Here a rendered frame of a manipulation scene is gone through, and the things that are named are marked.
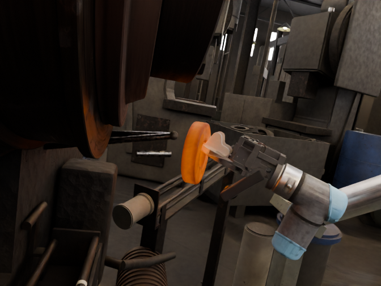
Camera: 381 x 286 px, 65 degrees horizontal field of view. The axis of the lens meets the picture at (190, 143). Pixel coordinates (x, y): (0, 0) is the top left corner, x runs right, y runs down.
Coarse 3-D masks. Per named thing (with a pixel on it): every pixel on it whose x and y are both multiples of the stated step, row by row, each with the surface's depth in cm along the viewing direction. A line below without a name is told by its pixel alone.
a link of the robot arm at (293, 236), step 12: (288, 216) 68; (300, 216) 66; (288, 228) 67; (300, 228) 66; (312, 228) 66; (276, 240) 70; (288, 240) 67; (300, 240) 66; (288, 252) 67; (300, 252) 68
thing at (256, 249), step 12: (252, 228) 111; (264, 228) 113; (252, 240) 108; (264, 240) 106; (240, 252) 113; (252, 252) 108; (264, 252) 107; (240, 264) 112; (252, 264) 108; (264, 264) 108; (240, 276) 111; (252, 276) 109; (264, 276) 110
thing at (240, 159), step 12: (240, 144) 68; (252, 144) 67; (240, 156) 68; (252, 156) 67; (264, 156) 68; (276, 156) 69; (228, 168) 69; (240, 168) 68; (252, 168) 70; (264, 168) 69; (276, 168) 67
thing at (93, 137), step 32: (0, 0) 14; (32, 0) 14; (64, 0) 13; (0, 32) 15; (32, 32) 15; (64, 32) 14; (0, 64) 16; (32, 64) 16; (64, 64) 15; (0, 96) 19; (32, 96) 19; (64, 96) 18; (96, 96) 23; (32, 128) 23; (64, 128) 22; (96, 128) 25
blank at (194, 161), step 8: (192, 128) 69; (200, 128) 69; (208, 128) 75; (192, 136) 68; (200, 136) 68; (208, 136) 76; (184, 144) 68; (192, 144) 67; (200, 144) 69; (184, 152) 67; (192, 152) 67; (200, 152) 71; (184, 160) 67; (192, 160) 67; (200, 160) 77; (184, 168) 68; (192, 168) 67; (200, 168) 74; (184, 176) 70; (192, 176) 69; (200, 176) 75
